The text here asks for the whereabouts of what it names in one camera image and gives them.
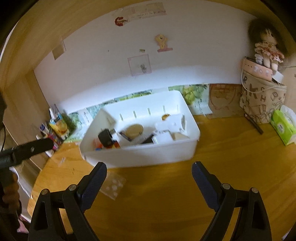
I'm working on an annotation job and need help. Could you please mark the clear acrylic block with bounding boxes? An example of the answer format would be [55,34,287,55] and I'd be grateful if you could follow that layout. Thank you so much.
[100,171,126,200]

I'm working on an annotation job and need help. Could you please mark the white 33W charger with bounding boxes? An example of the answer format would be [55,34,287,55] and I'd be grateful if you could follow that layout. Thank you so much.
[152,130,174,144]

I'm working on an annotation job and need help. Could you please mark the colourful magic cube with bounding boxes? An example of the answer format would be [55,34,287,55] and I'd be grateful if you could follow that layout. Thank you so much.
[93,138,120,151]

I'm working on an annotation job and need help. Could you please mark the black power adapter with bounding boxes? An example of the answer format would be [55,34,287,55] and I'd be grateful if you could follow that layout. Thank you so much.
[98,128,113,145]

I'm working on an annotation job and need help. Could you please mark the round gold tin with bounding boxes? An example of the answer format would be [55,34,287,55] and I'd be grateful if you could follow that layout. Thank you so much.
[125,124,144,139]

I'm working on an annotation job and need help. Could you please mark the white spray bottle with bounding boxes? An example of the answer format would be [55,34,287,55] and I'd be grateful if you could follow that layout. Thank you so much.
[49,108,56,119]

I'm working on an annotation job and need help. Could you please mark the black pen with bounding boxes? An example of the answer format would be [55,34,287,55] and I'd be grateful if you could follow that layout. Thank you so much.
[244,113,264,135]

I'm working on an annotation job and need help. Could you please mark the white plastic storage bin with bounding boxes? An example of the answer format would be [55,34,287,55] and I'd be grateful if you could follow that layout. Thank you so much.
[79,90,200,168]

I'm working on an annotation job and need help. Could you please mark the green tissue pack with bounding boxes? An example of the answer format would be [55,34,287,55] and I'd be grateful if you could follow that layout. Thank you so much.
[270,105,296,146]

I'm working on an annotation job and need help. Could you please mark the letter print fabric bag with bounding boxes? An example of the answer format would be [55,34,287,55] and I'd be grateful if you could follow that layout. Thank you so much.
[239,71,287,124]

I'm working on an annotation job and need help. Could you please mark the pink box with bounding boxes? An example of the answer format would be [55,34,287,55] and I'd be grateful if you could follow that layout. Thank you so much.
[242,58,273,82]

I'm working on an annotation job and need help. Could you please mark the brown haired doll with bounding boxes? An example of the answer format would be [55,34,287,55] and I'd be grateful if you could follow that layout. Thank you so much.
[248,19,287,73]

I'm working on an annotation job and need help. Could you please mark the lion wall sticker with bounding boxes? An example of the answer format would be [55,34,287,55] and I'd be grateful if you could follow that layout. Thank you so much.
[154,34,173,53]

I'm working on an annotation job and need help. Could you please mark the red wall sticker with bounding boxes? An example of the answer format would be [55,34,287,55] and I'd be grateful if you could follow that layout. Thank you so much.
[114,16,128,27]

